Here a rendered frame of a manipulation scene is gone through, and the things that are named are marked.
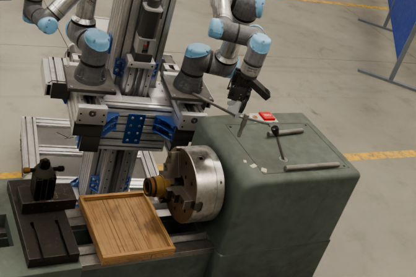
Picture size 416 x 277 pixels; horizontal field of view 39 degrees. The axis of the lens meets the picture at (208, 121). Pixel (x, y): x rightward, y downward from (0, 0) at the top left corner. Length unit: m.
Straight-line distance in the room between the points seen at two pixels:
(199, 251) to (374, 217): 2.47
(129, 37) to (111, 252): 1.10
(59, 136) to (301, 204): 2.06
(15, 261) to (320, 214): 1.27
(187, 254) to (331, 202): 0.66
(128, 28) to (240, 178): 1.00
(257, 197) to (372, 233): 2.33
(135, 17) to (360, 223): 2.51
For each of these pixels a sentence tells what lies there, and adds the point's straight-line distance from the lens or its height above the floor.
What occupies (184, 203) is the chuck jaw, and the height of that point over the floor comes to 1.10.
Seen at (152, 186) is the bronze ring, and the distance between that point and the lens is 2.35.
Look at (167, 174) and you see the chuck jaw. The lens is 2.39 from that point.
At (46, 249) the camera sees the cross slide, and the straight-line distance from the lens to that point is 2.21.
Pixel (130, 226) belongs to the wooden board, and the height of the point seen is 0.89.
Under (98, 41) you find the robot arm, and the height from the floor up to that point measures 1.38.
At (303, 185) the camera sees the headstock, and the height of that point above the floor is 1.22.
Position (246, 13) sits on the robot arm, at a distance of 2.63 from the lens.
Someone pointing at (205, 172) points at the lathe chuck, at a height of 1.21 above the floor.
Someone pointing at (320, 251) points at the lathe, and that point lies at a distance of 2.87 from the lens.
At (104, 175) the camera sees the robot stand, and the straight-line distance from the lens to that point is 3.29.
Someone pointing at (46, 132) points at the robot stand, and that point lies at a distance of 4.13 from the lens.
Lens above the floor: 2.52
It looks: 30 degrees down
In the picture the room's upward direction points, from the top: 17 degrees clockwise
